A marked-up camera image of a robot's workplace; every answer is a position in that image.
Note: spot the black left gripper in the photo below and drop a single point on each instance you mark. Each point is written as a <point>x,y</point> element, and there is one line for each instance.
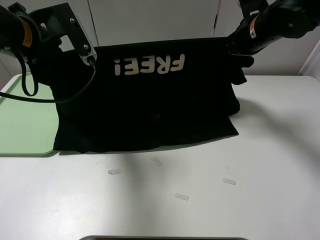
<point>52,23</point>

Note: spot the black short sleeve t-shirt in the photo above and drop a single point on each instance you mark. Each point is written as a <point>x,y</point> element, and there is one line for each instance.
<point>148,95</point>

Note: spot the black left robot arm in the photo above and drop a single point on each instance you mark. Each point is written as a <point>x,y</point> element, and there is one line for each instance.
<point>17,30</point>

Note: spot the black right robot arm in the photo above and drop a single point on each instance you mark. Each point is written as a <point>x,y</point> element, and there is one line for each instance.
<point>264,24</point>

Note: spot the green plastic tray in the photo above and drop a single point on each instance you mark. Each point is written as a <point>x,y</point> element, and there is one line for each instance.
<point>27,128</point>

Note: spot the white tape piece left front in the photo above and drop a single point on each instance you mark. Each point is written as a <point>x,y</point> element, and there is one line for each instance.
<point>114,171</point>

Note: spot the white tape piece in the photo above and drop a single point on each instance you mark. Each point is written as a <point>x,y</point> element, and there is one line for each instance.
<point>114,171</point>
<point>156,161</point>
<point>182,197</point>
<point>229,181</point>

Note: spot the white tape piece centre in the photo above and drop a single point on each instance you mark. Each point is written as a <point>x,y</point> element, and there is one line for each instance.
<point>156,161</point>

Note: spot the white tape piece right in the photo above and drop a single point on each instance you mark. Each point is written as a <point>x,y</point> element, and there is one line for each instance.
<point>229,181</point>

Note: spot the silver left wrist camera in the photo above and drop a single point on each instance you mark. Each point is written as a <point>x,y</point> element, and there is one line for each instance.
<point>81,42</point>

